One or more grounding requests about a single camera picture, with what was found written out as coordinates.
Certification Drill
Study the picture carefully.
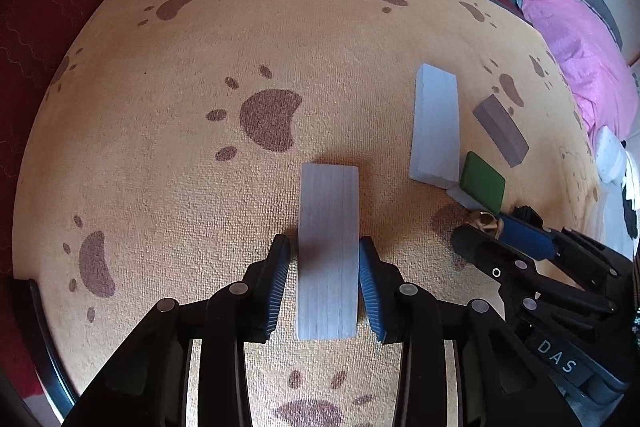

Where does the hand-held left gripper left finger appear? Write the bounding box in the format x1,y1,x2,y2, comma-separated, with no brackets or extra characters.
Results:
62,234,292,427

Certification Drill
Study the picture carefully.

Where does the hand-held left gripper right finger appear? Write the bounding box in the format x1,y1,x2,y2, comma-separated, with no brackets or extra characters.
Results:
357,236,591,427

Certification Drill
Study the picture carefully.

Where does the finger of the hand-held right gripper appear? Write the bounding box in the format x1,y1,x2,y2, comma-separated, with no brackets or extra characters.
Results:
451,227,615,314
497,213,633,282

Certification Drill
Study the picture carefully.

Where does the metal clip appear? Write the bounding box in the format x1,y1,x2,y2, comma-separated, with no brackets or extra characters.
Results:
465,209,503,238

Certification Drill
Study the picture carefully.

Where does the greyish white rectangular block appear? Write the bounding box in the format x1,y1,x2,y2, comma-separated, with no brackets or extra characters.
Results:
295,163,361,341

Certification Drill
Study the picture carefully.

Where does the small black object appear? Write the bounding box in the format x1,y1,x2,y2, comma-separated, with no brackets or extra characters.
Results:
510,205,543,228

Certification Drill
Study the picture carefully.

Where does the green rectangular block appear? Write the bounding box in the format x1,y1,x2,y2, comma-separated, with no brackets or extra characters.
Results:
446,151,507,215

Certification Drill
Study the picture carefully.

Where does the brown rectangular block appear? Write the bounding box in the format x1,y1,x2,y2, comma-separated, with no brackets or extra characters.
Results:
472,94,530,168

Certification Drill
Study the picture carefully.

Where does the black white patterned cloth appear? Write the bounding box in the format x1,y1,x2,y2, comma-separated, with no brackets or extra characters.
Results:
620,142,640,239

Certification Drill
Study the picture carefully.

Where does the white translucent plastic object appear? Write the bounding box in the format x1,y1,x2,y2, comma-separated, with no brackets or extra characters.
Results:
597,126,627,184

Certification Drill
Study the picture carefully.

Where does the beige paw print rug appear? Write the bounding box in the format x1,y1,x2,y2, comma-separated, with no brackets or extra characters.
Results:
12,0,608,427

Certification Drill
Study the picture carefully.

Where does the pink blanket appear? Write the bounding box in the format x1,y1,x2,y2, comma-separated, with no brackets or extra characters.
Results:
515,0,640,142

